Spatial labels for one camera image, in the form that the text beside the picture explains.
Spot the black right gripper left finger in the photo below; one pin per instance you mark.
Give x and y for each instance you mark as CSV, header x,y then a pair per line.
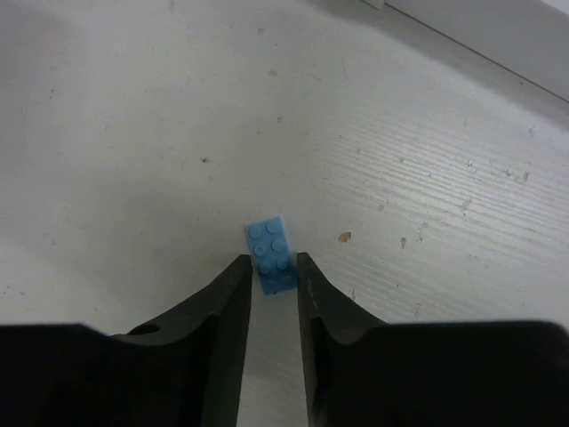
x,y
182,368

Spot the light blue lego plate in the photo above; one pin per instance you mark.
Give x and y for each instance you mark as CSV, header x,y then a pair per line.
x,y
271,255

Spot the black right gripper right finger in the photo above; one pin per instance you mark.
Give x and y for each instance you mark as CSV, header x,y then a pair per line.
x,y
362,371

